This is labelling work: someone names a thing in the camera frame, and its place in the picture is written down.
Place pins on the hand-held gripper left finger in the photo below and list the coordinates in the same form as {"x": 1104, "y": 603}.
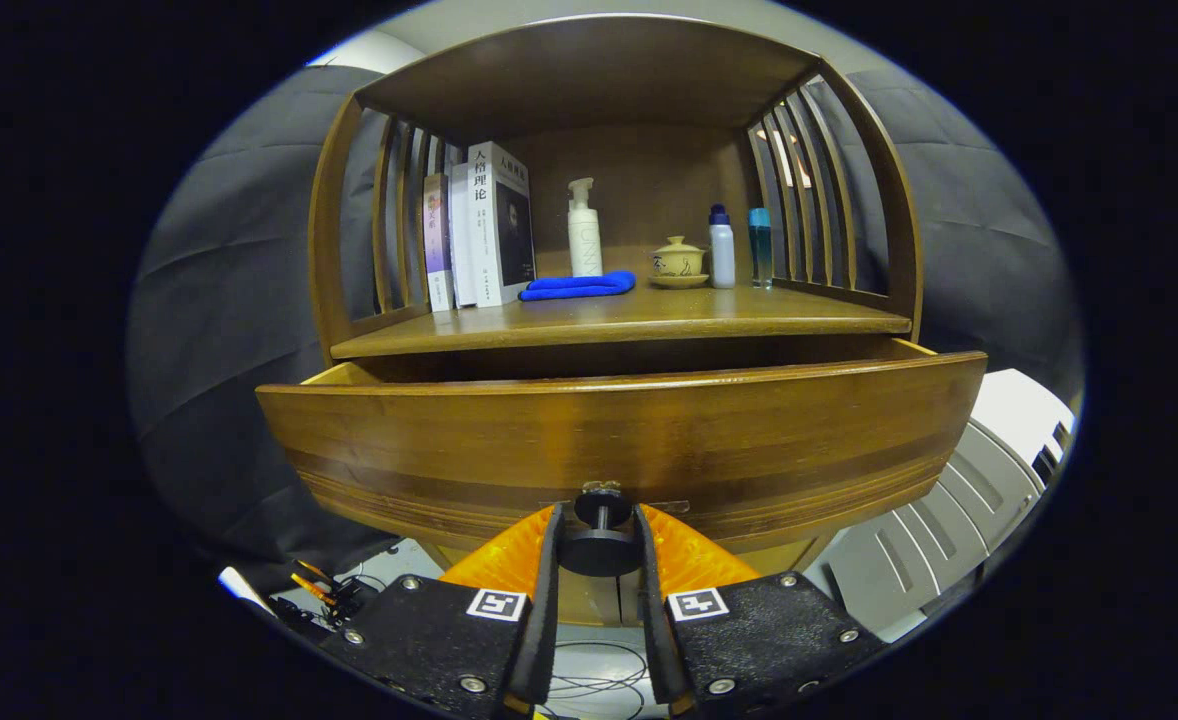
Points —
{"x": 547, "y": 600}

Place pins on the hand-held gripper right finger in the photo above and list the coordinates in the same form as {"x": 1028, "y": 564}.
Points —
{"x": 652, "y": 600}

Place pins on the wooden drawer with black knob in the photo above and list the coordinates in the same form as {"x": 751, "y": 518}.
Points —
{"x": 599, "y": 440}

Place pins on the wooden cabinet door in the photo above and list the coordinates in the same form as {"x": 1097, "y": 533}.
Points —
{"x": 629, "y": 602}
{"x": 584, "y": 602}

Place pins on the wooden countertop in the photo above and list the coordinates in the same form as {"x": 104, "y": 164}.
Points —
{"x": 649, "y": 315}

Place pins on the wooden cabinet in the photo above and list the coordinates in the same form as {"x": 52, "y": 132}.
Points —
{"x": 589, "y": 70}

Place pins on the orange and black tool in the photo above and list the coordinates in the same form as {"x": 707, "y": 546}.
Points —
{"x": 314, "y": 590}

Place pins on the white and grey appliance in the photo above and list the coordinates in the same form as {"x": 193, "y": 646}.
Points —
{"x": 949, "y": 520}

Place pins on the blue folded cloth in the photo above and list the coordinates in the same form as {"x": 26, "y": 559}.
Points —
{"x": 579, "y": 287}

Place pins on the yellow saucer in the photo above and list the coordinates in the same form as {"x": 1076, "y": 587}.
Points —
{"x": 679, "y": 282}

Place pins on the yellow lidded teacup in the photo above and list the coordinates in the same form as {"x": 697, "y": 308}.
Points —
{"x": 679, "y": 260}

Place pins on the white bottle with blue cap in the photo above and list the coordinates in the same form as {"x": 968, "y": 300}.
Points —
{"x": 722, "y": 255}

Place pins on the white pump bottle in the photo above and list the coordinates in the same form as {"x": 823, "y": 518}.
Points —
{"x": 585, "y": 245}

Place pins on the clear blue bottle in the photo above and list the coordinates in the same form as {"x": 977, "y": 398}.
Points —
{"x": 760, "y": 250}

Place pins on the thin white book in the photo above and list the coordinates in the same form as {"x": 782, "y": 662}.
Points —
{"x": 461, "y": 240}

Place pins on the large white book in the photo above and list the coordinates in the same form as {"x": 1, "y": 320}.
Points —
{"x": 489, "y": 230}

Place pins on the purple book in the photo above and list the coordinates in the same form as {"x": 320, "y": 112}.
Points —
{"x": 436, "y": 240}

